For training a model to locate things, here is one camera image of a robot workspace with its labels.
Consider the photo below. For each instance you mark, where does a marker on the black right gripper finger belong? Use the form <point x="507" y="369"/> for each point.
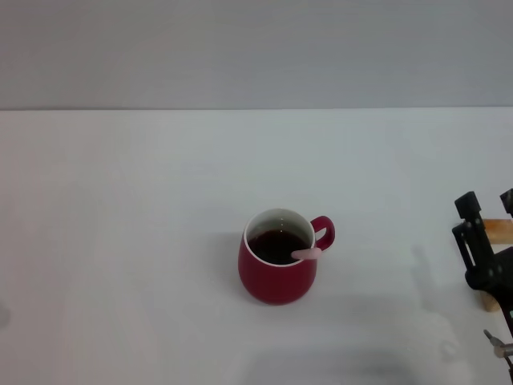
<point x="509" y="202"/>
<point x="475" y="248"/>

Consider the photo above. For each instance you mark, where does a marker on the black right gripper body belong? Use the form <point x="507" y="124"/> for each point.
<point x="506" y="280"/>

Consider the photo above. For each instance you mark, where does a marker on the red ceramic cup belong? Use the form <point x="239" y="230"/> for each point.
<point x="276" y="282"/>

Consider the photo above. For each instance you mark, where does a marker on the silver wing bolt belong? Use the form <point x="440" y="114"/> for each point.
<point x="499" y="345"/>

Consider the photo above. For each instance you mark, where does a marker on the dark coffee liquid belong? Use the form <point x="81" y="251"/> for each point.
<point x="272" y="246"/>

